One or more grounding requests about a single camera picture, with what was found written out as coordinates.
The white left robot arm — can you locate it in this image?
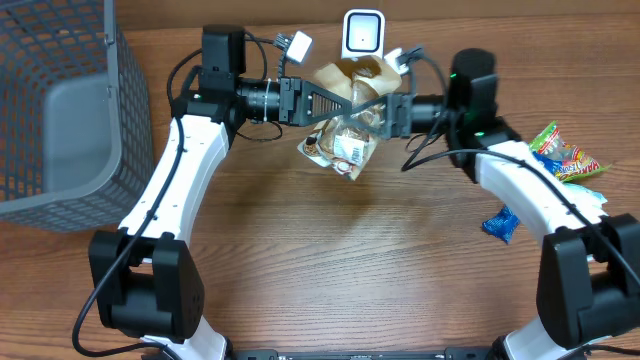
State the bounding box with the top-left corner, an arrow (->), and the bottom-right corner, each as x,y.
86,25 -> 351,359

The white barcode scanner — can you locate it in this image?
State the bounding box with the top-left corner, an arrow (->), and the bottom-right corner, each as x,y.
341,9 -> 386,58

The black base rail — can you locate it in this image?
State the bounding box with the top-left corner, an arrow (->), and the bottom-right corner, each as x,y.
226,347 -> 508,360

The blue Oreo cookie pack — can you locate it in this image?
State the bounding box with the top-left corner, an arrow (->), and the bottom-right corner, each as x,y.
482,151 -> 562,244

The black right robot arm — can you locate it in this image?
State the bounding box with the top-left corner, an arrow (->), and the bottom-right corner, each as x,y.
346,48 -> 639,359

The beige clear cookie bag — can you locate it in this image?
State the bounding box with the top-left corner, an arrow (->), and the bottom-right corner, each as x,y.
297,55 -> 402,181

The teal white snack packet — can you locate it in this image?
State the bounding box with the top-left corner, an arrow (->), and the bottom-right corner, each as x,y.
564,183 -> 608,209

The grey plastic mesh basket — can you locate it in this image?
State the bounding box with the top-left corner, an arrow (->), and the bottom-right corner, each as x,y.
1,0 -> 155,232

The green Haribo gummy bag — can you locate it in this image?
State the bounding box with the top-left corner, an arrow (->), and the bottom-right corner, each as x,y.
529,121 -> 610,182

